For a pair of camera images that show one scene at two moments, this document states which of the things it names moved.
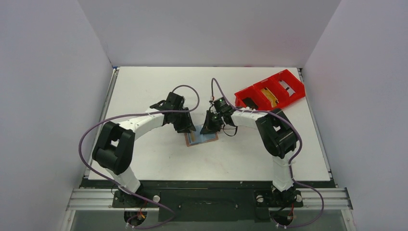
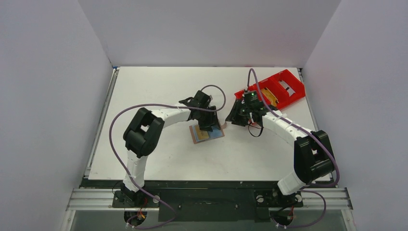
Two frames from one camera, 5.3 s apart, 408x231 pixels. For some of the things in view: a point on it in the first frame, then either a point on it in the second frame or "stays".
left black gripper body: (181, 121) to (206, 119)
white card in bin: (290, 91) stays
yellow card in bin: (272, 99) stays
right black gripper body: (213, 119) to (238, 114)
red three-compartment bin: (273, 84) stays
